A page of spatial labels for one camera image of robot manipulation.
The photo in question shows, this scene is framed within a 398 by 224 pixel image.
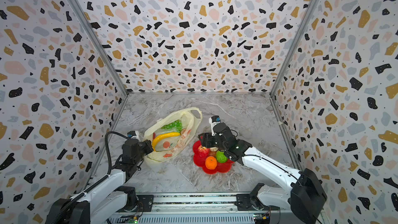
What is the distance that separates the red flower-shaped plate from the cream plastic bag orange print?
0.09 meters

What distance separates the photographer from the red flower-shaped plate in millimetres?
832

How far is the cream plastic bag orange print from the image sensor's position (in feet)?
2.88
